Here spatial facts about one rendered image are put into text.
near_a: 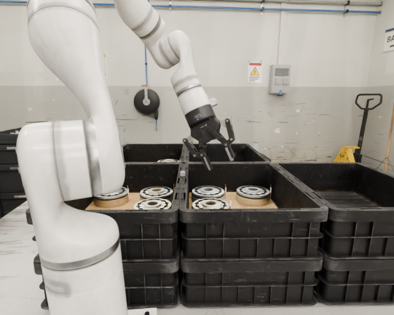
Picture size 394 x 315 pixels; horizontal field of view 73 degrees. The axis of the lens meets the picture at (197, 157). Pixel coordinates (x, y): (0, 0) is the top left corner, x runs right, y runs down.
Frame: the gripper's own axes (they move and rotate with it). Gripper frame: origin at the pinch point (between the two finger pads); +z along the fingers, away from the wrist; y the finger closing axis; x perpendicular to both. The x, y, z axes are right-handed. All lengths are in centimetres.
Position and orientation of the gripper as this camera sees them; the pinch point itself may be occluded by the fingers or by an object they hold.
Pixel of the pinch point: (219, 160)
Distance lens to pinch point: 69.3
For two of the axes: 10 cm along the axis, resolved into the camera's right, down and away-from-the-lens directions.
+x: 2.8, -1.2, 9.5
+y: 8.7, -3.8, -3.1
